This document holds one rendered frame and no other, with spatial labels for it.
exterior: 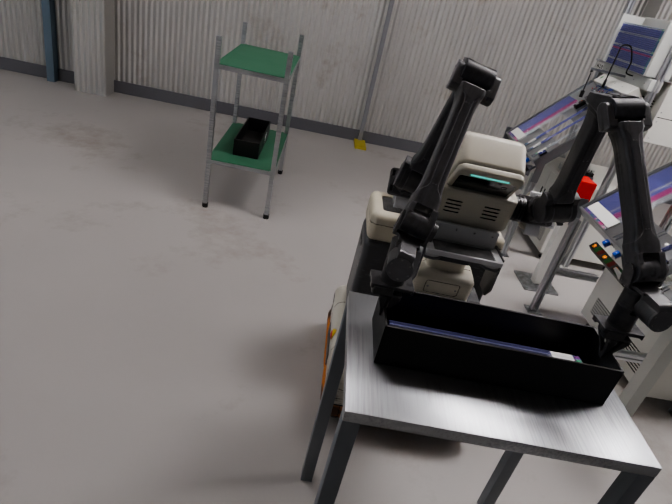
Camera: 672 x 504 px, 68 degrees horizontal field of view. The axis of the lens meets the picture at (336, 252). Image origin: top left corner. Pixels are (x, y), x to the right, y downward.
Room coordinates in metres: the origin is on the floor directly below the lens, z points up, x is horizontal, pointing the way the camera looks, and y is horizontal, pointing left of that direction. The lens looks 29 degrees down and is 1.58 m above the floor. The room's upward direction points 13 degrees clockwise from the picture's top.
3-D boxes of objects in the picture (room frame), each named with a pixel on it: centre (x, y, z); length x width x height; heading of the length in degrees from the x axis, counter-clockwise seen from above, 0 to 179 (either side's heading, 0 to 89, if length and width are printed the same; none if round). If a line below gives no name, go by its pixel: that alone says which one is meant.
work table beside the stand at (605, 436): (1.00, -0.43, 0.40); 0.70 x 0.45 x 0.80; 94
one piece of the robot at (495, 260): (1.49, -0.39, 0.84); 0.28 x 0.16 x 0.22; 94
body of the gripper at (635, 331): (1.06, -0.71, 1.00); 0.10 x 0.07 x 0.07; 94
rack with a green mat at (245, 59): (3.51, 0.78, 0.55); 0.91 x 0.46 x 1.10; 6
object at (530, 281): (3.08, -1.38, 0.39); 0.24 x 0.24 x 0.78; 6
